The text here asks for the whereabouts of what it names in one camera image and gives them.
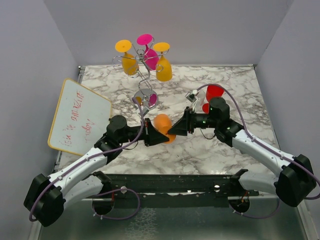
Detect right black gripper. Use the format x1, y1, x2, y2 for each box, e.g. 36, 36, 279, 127
168, 106, 219, 136

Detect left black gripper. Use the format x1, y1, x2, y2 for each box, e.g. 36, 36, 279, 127
118, 118, 170, 147

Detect orange wine glass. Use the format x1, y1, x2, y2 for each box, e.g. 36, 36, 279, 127
153, 114, 176, 144

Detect chrome wine glass rack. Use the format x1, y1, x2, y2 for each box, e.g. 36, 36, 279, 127
112, 37, 160, 110

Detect red wine glass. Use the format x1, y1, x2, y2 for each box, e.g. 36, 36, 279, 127
202, 85, 225, 114

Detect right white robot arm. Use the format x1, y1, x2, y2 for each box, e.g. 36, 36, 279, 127
168, 97, 316, 207

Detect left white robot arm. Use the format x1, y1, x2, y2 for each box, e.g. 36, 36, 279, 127
23, 115, 169, 227

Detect yellow wine glass right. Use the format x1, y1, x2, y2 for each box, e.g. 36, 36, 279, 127
153, 42, 173, 82

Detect yellow wine glass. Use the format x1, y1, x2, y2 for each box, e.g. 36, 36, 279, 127
153, 42, 173, 82
115, 39, 139, 76

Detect yellow wine glass left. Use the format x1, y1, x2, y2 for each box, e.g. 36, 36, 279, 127
115, 39, 139, 76

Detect pink wine glass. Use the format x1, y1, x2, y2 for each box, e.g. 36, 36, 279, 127
136, 33, 159, 71

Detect yellow framed whiteboard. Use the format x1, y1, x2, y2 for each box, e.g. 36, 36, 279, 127
47, 78, 112, 156

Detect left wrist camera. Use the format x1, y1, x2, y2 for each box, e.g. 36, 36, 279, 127
141, 106, 150, 116

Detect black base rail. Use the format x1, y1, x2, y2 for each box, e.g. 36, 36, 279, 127
92, 171, 259, 214

